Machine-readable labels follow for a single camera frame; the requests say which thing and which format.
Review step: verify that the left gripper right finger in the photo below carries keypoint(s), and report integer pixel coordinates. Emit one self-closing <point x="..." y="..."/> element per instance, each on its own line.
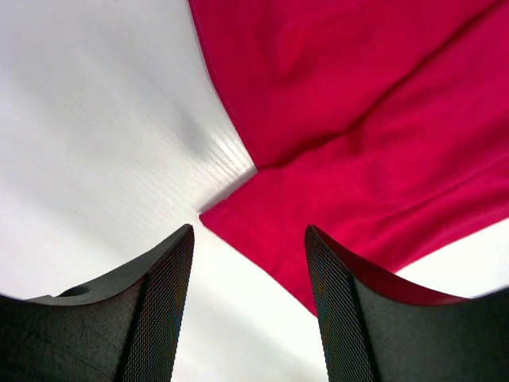
<point x="377" y="326"/>

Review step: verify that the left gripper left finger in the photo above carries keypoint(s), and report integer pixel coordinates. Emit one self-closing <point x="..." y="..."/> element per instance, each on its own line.
<point x="121" y="326"/>

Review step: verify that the crimson red t shirt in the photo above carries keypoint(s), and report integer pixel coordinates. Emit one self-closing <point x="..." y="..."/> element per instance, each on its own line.
<point x="384" y="123"/>

